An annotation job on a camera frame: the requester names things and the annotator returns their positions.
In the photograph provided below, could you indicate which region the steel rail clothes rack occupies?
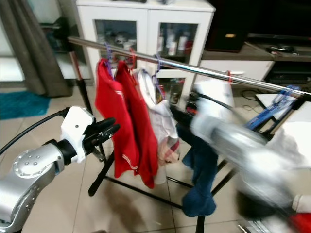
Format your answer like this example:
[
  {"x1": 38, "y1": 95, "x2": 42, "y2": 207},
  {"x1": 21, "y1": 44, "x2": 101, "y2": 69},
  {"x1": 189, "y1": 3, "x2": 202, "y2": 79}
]
[{"x1": 56, "y1": 19, "x2": 311, "y2": 233}]

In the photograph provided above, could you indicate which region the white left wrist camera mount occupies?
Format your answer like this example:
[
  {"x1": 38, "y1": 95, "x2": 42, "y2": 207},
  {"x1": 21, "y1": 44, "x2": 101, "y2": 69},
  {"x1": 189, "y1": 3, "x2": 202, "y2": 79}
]
[{"x1": 60, "y1": 105, "x2": 96, "y2": 165}]

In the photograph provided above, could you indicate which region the white glass door cabinet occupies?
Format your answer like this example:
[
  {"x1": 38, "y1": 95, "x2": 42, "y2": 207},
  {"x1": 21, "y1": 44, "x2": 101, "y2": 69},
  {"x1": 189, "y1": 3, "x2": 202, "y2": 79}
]
[{"x1": 75, "y1": 0, "x2": 216, "y2": 105}]

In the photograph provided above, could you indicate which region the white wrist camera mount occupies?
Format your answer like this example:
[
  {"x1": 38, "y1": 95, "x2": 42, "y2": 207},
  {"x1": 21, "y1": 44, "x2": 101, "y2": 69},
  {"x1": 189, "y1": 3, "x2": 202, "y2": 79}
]
[
  {"x1": 193, "y1": 78, "x2": 231, "y2": 122},
  {"x1": 60, "y1": 105, "x2": 96, "y2": 165}
]

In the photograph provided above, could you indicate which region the blue denim garment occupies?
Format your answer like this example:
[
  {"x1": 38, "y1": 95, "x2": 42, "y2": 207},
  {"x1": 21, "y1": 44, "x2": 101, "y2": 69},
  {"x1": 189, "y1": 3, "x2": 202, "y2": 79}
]
[{"x1": 175, "y1": 109, "x2": 220, "y2": 218}]

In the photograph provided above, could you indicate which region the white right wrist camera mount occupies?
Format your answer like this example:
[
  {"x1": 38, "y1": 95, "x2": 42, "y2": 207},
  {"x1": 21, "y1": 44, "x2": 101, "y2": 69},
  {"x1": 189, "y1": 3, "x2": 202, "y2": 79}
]
[{"x1": 193, "y1": 78, "x2": 231, "y2": 122}]

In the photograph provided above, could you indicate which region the cream jacket plaid lining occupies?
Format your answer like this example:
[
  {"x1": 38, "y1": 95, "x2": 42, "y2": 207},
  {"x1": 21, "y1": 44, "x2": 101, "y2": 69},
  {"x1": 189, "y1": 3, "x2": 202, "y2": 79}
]
[{"x1": 137, "y1": 68, "x2": 180, "y2": 165}]

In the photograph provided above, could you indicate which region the grey brown curtain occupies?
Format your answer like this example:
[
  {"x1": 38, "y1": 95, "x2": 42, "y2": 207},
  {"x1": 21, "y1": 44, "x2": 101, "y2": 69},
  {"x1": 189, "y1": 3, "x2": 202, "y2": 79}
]
[{"x1": 0, "y1": 0, "x2": 74, "y2": 98}]

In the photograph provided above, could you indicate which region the black television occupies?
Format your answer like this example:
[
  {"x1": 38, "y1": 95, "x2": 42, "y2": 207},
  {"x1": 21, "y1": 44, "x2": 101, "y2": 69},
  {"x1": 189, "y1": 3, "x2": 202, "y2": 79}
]
[{"x1": 204, "y1": 0, "x2": 311, "y2": 53}]

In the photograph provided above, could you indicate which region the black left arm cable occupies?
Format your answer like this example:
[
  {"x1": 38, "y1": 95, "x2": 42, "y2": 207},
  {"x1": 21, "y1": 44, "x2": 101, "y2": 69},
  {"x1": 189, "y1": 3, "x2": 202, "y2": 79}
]
[{"x1": 0, "y1": 108, "x2": 72, "y2": 156}]

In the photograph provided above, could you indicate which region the teal rug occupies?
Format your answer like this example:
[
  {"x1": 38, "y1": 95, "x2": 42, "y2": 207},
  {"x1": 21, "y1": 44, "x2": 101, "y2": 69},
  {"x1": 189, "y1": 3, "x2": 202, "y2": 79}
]
[{"x1": 0, "y1": 91, "x2": 52, "y2": 121}]

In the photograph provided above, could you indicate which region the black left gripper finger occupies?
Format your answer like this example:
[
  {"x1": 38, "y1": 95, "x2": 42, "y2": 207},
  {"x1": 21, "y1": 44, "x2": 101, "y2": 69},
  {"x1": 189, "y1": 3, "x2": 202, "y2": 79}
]
[
  {"x1": 92, "y1": 124, "x2": 121, "y2": 146},
  {"x1": 91, "y1": 118, "x2": 116, "y2": 133}
]

